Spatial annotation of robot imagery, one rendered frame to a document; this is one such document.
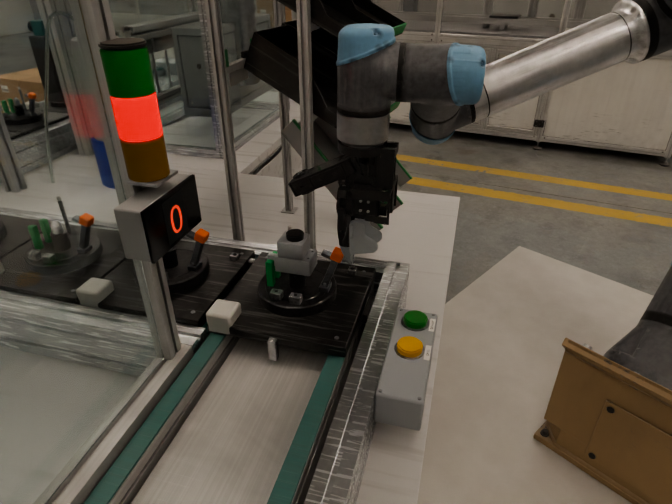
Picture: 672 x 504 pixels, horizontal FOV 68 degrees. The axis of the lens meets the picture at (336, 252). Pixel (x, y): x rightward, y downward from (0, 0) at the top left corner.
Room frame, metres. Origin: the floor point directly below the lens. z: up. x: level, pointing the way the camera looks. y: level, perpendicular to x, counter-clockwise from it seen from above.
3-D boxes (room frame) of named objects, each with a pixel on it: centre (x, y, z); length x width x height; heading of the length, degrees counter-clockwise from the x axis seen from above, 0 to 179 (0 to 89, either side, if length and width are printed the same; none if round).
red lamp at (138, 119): (0.58, 0.23, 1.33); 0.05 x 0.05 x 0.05
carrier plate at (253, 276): (0.74, 0.07, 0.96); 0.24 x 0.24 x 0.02; 75
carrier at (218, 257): (0.80, 0.32, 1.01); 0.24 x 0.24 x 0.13; 75
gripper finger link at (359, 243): (0.69, -0.04, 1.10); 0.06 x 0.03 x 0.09; 75
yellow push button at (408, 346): (0.60, -0.12, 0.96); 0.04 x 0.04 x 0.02
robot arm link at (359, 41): (0.71, -0.04, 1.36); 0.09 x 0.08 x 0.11; 80
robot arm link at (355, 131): (0.71, -0.04, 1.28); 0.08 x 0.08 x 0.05
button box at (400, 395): (0.60, -0.12, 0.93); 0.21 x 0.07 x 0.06; 165
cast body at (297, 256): (0.74, 0.08, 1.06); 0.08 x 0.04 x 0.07; 75
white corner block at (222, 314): (0.67, 0.19, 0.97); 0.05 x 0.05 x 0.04; 75
